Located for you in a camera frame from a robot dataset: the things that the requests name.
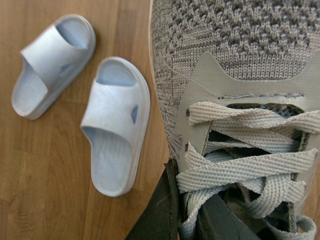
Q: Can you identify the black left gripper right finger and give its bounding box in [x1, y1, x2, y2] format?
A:
[197, 194, 259, 240]

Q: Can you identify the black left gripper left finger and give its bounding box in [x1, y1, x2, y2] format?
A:
[126, 158, 185, 240]

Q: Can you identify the grey knit sneaker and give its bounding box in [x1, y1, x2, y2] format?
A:
[149, 0, 320, 240]

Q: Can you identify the light blue slide sandal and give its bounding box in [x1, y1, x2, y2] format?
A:
[11, 14, 96, 120]
[80, 56, 151, 197]

